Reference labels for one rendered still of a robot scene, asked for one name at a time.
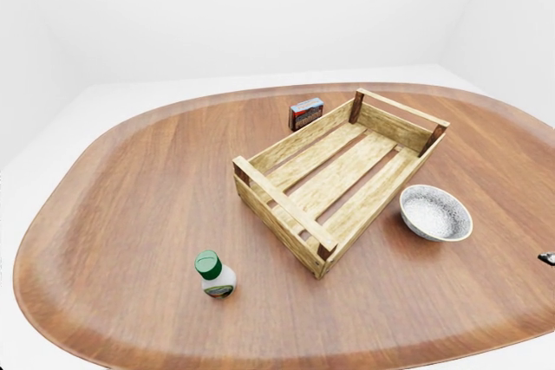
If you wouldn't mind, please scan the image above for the speckled patterned bowl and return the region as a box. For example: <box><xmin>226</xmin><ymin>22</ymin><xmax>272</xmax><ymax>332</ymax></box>
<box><xmin>399</xmin><ymin>185</ymin><xmax>473</xmax><ymax>243</ymax></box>

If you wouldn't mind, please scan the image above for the printed food box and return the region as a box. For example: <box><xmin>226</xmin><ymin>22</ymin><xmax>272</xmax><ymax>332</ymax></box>
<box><xmin>289</xmin><ymin>98</ymin><xmax>326</xmax><ymax>132</ymax></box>

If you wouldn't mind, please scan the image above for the wooden slat tray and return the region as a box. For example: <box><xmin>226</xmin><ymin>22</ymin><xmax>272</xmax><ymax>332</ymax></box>
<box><xmin>232</xmin><ymin>88</ymin><xmax>451</xmax><ymax>281</ymax></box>

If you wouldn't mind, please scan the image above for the white bottle with green cap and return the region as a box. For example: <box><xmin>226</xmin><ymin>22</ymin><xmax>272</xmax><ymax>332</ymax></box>
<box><xmin>193</xmin><ymin>250</ymin><xmax>238</xmax><ymax>300</ymax></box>

